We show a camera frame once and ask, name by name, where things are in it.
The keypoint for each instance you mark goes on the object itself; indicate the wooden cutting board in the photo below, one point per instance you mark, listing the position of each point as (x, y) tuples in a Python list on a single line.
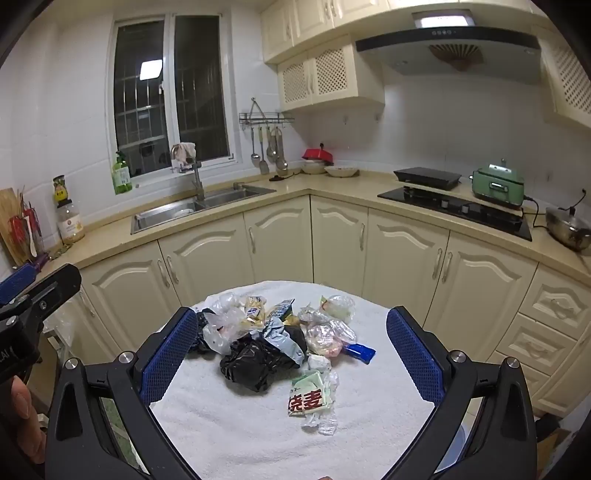
[(7, 212)]

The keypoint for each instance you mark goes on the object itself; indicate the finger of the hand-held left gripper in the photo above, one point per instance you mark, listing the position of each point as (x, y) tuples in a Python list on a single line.
[(16, 281), (60, 281)]

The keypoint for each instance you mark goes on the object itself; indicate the steel spatula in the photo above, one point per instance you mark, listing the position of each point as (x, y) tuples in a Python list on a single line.
[(264, 166)]

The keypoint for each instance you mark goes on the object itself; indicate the cream solid upper cabinet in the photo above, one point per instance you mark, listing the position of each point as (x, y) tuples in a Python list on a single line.
[(314, 23)]

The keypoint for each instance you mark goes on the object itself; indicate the green electric cooker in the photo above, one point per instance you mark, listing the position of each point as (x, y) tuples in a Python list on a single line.
[(498, 187)]

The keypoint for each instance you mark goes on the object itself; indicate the kitchen window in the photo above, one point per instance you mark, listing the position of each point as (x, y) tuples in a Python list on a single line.
[(198, 92)]

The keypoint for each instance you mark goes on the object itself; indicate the steel wok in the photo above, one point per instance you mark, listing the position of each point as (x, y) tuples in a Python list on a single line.
[(568, 228)]

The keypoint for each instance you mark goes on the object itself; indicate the steel sink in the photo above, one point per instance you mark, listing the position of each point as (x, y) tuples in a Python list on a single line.
[(184, 214)]

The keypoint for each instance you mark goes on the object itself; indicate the cream lattice upper cabinet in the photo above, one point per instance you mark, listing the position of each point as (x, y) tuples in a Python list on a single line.
[(568, 83), (330, 74)]

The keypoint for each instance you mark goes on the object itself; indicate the pale green printed packet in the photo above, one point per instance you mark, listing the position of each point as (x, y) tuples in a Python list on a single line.
[(309, 392)]

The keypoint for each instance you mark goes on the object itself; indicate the small black disc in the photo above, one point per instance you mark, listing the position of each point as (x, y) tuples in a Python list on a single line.
[(278, 177)]

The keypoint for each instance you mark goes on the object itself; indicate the green dish soap bottle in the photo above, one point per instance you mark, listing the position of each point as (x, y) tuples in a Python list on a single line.
[(122, 177)]

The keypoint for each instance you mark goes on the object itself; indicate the black plastic bag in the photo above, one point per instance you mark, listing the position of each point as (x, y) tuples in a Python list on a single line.
[(251, 364)]

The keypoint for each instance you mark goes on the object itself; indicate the clear plastic bag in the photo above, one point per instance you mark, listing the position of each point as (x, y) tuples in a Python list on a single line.
[(314, 316), (226, 302)]

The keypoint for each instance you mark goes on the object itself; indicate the red lidded bowl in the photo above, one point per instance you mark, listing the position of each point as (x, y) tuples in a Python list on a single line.
[(318, 154)]

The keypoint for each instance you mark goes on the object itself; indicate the yellow snack bag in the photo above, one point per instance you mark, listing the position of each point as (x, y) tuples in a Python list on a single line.
[(292, 321)]

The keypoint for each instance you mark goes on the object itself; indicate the steel ladle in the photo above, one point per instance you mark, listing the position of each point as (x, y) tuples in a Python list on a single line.
[(281, 162), (255, 159)]

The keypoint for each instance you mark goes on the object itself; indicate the crumpled clear plastic wrap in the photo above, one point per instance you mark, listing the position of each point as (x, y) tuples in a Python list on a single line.
[(328, 422)]

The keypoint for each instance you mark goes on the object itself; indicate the steel faucet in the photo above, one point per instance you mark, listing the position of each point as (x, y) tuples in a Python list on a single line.
[(198, 184)]

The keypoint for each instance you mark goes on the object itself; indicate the steel skimmer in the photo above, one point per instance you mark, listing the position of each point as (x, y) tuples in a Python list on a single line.
[(272, 150)]

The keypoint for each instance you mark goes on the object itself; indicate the white translucent plastic bag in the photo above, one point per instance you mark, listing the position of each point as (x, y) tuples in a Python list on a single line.
[(221, 332)]

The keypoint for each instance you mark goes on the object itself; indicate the pale rag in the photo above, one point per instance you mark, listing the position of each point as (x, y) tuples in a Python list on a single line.
[(184, 152)]

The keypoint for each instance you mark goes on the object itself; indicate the white towel covered table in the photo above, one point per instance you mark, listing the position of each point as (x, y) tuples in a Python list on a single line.
[(231, 415)]

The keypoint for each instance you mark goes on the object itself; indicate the white paper ball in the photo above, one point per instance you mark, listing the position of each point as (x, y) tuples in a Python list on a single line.
[(318, 363)]

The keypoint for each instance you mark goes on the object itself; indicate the cream base cabinets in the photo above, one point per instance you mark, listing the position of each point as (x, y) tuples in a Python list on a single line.
[(286, 240)]

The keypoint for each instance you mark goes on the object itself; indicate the glass jar with black lid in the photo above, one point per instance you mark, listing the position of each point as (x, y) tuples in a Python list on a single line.
[(70, 226)]

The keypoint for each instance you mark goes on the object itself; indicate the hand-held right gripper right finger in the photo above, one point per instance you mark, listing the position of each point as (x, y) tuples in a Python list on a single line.
[(413, 355)]

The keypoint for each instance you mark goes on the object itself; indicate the clear bag with pale contents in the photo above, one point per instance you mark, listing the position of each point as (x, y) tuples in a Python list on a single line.
[(339, 307)]

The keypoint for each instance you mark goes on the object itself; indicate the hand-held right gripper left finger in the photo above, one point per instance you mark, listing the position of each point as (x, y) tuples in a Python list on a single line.
[(168, 355)]

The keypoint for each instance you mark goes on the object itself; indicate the grey foil snack bag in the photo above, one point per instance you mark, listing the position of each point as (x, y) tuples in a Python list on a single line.
[(284, 344)]

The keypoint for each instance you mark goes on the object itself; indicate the person's left hand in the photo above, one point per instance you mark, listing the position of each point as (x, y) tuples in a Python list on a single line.
[(21, 415)]

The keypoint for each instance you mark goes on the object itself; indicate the white bowl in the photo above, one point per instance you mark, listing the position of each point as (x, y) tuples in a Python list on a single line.
[(314, 168)]

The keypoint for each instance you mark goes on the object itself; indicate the black gas stove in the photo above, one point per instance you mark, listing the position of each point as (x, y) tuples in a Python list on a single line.
[(461, 212)]

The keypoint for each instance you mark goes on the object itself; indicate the sauce bottle with yellow label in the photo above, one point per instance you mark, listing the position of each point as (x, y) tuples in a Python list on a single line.
[(60, 191)]

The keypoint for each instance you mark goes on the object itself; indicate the range hood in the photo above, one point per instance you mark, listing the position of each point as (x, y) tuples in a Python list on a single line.
[(397, 55)]

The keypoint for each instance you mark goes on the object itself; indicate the shallow white dish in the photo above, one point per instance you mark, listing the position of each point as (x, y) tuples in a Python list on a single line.
[(341, 171)]

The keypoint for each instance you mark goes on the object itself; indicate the kitchen utensil holder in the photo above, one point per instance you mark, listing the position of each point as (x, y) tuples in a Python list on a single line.
[(27, 230)]

